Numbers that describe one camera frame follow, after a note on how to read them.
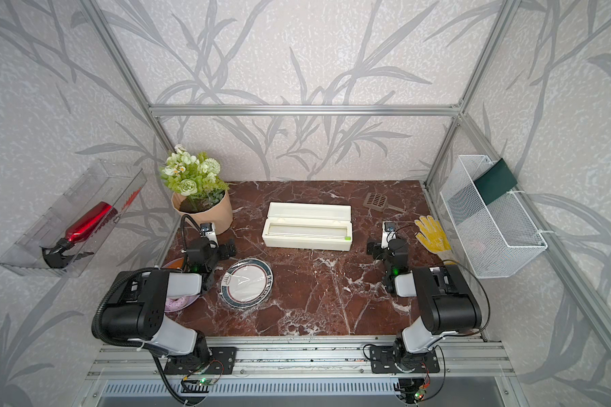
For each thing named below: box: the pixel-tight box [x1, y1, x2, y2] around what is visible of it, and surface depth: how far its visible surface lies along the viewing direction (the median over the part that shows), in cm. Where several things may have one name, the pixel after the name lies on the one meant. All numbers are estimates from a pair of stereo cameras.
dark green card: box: [473, 157, 518, 207], surface depth 73 cm
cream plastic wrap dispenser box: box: [262, 201, 354, 252], surface depth 100 cm
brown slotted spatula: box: [362, 191, 406, 213], surface depth 114 cm
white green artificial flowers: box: [159, 144, 230, 212], surface depth 86 cm
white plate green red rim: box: [219, 258, 275, 310], surface depth 91 cm
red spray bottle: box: [39, 200, 113, 269], surface depth 63 cm
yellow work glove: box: [414, 215, 458, 265], surface depth 102 cm
